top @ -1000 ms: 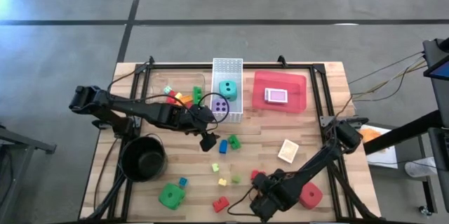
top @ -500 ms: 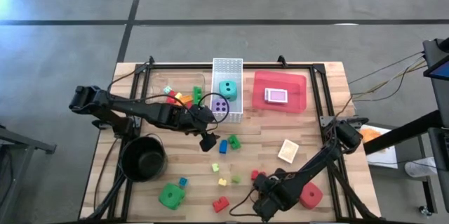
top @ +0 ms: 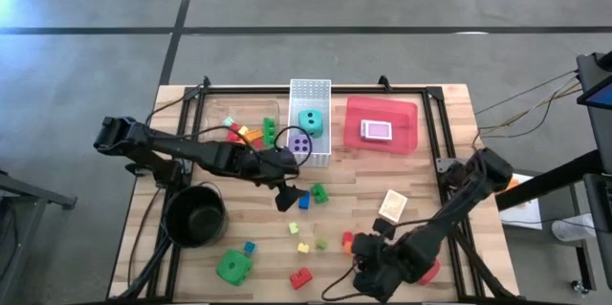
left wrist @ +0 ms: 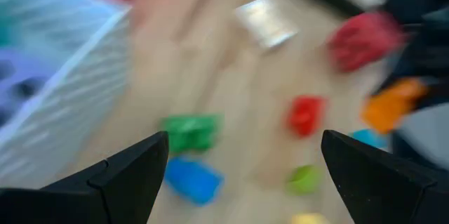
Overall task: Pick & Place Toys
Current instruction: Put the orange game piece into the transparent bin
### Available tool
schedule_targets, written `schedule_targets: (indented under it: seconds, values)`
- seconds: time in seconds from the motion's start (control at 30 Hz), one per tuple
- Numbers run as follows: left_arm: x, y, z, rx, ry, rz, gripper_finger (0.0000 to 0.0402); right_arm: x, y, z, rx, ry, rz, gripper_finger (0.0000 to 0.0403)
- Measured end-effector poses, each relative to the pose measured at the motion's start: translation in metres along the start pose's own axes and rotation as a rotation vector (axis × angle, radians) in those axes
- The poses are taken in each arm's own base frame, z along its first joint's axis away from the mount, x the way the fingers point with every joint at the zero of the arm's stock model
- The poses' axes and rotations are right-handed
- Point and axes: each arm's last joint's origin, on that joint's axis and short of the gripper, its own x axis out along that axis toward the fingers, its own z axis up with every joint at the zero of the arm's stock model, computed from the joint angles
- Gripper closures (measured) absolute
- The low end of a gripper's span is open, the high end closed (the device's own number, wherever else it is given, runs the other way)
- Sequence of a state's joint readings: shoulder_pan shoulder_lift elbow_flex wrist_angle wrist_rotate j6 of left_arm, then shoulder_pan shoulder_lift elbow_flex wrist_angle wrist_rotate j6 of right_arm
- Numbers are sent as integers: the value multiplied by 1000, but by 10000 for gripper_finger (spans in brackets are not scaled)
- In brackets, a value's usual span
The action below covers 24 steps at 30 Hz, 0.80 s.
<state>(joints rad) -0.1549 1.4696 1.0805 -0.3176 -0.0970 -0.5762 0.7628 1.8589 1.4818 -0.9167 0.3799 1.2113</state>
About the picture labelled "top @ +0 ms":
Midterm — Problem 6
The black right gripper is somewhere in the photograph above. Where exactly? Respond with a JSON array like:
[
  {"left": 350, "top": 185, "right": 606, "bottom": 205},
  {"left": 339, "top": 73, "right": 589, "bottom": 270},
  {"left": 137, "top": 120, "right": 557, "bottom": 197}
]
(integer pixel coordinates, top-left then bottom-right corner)
[{"left": 352, "top": 218, "right": 429, "bottom": 304}]

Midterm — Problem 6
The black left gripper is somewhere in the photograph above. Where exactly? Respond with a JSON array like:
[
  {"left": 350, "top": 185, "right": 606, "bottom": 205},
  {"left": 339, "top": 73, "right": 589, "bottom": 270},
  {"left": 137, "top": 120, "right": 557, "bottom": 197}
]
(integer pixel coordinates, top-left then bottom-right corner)
[{"left": 238, "top": 147, "right": 308, "bottom": 213}]

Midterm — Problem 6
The purple foam die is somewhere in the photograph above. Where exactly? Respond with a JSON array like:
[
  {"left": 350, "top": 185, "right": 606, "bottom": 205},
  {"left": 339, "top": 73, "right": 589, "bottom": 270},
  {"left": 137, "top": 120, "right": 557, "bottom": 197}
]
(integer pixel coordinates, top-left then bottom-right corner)
[{"left": 287, "top": 133, "right": 315, "bottom": 156}]

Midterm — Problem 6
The long green toy block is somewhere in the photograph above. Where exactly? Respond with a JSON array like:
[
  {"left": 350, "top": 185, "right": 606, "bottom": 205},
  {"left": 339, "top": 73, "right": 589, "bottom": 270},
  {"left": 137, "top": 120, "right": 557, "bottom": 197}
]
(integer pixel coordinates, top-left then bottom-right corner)
[{"left": 263, "top": 117, "right": 278, "bottom": 147}]

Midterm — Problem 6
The teal foam die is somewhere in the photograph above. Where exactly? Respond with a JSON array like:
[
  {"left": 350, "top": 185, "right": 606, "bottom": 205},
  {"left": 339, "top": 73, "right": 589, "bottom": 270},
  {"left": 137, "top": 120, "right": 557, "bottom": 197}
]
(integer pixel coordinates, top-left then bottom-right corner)
[{"left": 297, "top": 109, "right": 325, "bottom": 138}]

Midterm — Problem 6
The orange-backed card deck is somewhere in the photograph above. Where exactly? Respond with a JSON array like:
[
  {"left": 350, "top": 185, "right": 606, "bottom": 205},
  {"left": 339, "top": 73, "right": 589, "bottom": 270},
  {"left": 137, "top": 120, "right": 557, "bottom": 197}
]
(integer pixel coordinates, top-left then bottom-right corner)
[{"left": 378, "top": 188, "right": 409, "bottom": 224}]

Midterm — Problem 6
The red foam die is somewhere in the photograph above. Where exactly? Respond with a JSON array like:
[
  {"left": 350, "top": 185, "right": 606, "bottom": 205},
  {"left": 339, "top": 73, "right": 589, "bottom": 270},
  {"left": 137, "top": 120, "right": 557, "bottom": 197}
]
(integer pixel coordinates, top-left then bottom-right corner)
[{"left": 420, "top": 259, "right": 442, "bottom": 286}]

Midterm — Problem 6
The green foam die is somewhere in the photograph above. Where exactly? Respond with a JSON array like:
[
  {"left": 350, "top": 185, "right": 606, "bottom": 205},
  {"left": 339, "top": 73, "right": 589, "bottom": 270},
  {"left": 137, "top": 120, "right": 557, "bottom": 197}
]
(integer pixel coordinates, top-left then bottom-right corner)
[{"left": 215, "top": 249, "right": 254, "bottom": 288}]

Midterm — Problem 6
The black round pot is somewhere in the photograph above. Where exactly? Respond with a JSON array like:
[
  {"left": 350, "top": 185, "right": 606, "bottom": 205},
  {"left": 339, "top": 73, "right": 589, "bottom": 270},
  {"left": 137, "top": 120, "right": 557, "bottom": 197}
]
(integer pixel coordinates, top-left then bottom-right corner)
[{"left": 164, "top": 184, "right": 230, "bottom": 249}]

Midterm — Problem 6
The white perforated bin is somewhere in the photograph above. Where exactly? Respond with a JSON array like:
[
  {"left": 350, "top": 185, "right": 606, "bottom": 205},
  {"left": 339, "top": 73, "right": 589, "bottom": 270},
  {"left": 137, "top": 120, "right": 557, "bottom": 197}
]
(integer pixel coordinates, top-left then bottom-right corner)
[{"left": 288, "top": 78, "right": 333, "bottom": 168}]

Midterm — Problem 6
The clear plastic bin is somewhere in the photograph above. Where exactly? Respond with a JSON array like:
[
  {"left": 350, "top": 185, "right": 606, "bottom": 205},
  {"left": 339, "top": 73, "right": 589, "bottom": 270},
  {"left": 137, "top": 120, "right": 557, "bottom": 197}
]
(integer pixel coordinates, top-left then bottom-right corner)
[{"left": 203, "top": 98, "right": 282, "bottom": 148}]

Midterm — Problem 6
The pink translucent tray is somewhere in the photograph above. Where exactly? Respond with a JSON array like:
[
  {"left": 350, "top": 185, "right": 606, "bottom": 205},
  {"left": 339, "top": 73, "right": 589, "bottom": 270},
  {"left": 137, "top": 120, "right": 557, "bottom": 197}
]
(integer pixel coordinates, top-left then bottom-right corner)
[{"left": 342, "top": 96, "right": 419, "bottom": 156}]

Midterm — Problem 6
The white paper sheet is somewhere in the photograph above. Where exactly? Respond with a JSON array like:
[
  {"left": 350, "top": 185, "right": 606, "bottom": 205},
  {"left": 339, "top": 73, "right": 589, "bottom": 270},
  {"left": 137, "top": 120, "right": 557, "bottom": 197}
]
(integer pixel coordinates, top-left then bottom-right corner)
[{"left": 499, "top": 173, "right": 544, "bottom": 230}]

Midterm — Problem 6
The black slanted beam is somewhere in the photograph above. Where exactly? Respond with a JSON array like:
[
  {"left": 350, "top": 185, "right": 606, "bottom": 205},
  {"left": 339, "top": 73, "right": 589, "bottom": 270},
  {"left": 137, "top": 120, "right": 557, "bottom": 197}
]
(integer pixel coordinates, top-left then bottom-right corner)
[{"left": 494, "top": 149, "right": 604, "bottom": 212}]

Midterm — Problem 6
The black equipment tower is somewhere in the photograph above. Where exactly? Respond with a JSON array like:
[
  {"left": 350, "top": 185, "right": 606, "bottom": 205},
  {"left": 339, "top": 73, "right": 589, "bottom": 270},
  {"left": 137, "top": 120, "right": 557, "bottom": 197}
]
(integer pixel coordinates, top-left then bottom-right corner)
[{"left": 576, "top": 51, "right": 612, "bottom": 175}]

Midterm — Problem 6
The blue screen laptop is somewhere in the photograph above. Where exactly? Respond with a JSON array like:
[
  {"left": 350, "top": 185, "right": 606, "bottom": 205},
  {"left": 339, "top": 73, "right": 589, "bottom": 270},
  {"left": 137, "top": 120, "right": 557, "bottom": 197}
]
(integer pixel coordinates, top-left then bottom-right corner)
[{"left": 577, "top": 82, "right": 612, "bottom": 111}]

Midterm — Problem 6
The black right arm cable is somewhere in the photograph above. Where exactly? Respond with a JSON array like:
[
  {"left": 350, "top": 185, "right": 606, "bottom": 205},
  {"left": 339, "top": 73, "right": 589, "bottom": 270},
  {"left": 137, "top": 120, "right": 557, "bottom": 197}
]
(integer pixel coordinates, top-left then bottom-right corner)
[{"left": 320, "top": 218, "right": 434, "bottom": 302}]

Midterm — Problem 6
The thin black floor cable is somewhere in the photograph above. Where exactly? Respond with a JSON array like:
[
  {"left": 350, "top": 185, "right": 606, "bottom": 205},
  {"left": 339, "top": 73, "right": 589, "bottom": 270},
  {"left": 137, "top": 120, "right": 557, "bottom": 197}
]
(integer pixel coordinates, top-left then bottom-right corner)
[{"left": 474, "top": 70, "right": 580, "bottom": 117}]

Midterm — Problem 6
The black side table frame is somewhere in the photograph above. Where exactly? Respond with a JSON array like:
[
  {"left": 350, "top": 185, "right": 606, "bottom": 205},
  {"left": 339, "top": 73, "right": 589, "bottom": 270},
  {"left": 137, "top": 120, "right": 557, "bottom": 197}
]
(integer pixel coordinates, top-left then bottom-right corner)
[{"left": 0, "top": 169, "right": 77, "bottom": 296}]

